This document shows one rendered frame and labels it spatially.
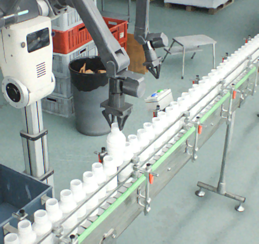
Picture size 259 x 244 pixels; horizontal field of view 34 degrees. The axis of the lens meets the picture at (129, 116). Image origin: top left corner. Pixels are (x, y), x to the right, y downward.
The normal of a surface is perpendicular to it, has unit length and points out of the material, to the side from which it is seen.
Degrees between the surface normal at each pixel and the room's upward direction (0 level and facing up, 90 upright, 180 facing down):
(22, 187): 90
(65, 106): 90
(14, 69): 101
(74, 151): 0
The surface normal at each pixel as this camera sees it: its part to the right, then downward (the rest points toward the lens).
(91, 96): -0.06, 0.52
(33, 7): 0.84, 0.26
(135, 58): -0.51, 0.53
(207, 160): 0.01, -0.88
